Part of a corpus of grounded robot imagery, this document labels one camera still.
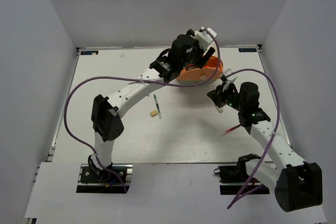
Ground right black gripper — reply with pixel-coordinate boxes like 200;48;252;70
208;81;246;112

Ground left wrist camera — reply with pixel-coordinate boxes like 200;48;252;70
193;26;217;51

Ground right blue table label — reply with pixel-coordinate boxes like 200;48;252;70
238;48;257;52

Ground orange top drawer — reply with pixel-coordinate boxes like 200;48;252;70
176;56;223;85

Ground red ink pen refill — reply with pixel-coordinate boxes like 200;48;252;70
220;124;242;136

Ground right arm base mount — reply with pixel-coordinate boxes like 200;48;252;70
214;165;270;196

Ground blue table label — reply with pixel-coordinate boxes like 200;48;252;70
80;50;99;56
238;48;257;52

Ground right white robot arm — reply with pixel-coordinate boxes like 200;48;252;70
207;82;323;212

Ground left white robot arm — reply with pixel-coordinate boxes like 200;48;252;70
89;28;217;182

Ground green ink pen refill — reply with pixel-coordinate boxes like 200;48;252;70
153;94;162;119

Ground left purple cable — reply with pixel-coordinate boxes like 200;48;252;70
64;28;221;193

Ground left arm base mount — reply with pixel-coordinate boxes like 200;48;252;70
76;164;133;194

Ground round beige drawer organizer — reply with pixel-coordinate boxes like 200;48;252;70
187;29;221;81

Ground grey-green bottom drawer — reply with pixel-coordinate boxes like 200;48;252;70
179;80;213;87

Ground left blue table label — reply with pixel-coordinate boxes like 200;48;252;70
80;50;99;56

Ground tan eraser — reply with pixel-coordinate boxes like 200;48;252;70
150;110;158;117

